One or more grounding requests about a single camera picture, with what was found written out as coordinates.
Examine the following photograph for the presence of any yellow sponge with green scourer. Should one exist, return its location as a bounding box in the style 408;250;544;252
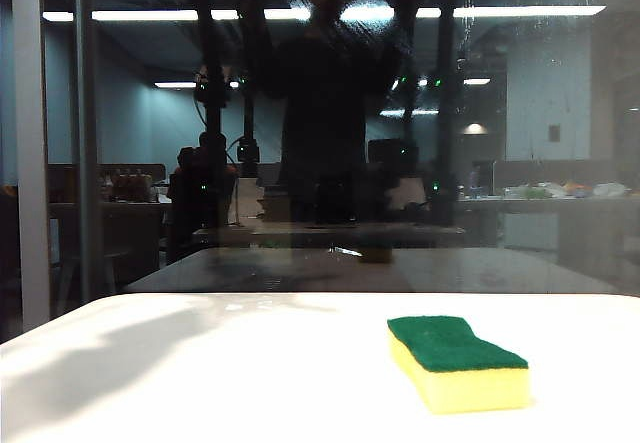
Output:
386;315;532;416

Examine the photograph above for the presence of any large glass window pane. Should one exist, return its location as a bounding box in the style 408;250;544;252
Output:
44;0;640;295

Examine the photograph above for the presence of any grey vertical pillar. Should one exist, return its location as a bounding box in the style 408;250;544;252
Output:
73;0;102;303

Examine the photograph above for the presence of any white window frame post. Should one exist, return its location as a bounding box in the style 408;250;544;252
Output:
10;0;51;333

